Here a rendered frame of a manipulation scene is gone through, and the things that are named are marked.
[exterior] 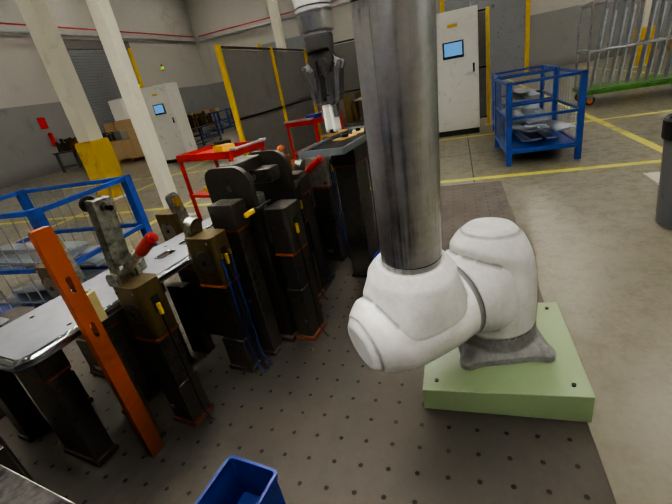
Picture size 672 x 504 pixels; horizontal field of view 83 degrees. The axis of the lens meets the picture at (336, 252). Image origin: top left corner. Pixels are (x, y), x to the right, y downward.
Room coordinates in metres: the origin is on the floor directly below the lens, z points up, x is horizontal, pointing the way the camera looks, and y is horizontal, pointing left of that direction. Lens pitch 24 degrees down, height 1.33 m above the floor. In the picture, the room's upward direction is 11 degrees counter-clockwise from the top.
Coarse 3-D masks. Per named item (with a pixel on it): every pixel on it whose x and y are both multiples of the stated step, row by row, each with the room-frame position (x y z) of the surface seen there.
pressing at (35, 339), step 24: (168, 240) 1.04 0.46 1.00; (168, 264) 0.85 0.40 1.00; (96, 288) 0.79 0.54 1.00; (48, 312) 0.71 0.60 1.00; (0, 336) 0.65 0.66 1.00; (24, 336) 0.63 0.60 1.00; (48, 336) 0.61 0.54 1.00; (72, 336) 0.60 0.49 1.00; (0, 360) 0.57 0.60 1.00; (24, 360) 0.54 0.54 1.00
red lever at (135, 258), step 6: (150, 234) 0.62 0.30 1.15; (156, 234) 0.64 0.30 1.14; (144, 240) 0.62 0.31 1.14; (150, 240) 0.62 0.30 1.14; (156, 240) 0.63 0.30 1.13; (138, 246) 0.63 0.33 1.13; (144, 246) 0.62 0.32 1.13; (150, 246) 0.62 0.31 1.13; (138, 252) 0.63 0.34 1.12; (144, 252) 0.63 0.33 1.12; (132, 258) 0.65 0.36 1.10; (138, 258) 0.64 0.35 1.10; (126, 264) 0.66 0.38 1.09; (132, 264) 0.65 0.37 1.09; (126, 270) 0.66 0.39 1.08; (132, 270) 0.67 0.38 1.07; (126, 276) 0.67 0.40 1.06
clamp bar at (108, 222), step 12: (84, 204) 0.68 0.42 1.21; (96, 204) 0.66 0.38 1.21; (108, 204) 0.67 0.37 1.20; (96, 216) 0.65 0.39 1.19; (108, 216) 0.67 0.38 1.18; (96, 228) 0.66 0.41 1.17; (108, 228) 0.67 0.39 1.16; (120, 228) 0.69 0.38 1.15; (108, 240) 0.66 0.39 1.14; (120, 240) 0.68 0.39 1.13; (108, 252) 0.66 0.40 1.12; (120, 252) 0.68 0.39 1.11; (108, 264) 0.67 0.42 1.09; (120, 264) 0.67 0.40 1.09; (120, 276) 0.67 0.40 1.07; (132, 276) 0.69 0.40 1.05
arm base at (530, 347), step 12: (528, 336) 0.59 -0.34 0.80; (540, 336) 0.61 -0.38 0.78; (468, 348) 0.63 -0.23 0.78; (480, 348) 0.61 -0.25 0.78; (492, 348) 0.60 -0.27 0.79; (504, 348) 0.59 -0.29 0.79; (516, 348) 0.58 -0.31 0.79; (528, 348) 0.59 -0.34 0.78; (540, 348) 0.58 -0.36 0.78; (552, 348) 0.58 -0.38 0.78; (468, 360) 0.60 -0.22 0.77; (480, 360) 0.59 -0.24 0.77; (492, 360) 0.59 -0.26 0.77; (504, 360) 0.58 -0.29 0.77; (516, 360) 0.58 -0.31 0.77; (528, 360) 0.57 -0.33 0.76; (540, 360) 0.57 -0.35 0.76; (552, 360) 0.56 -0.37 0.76
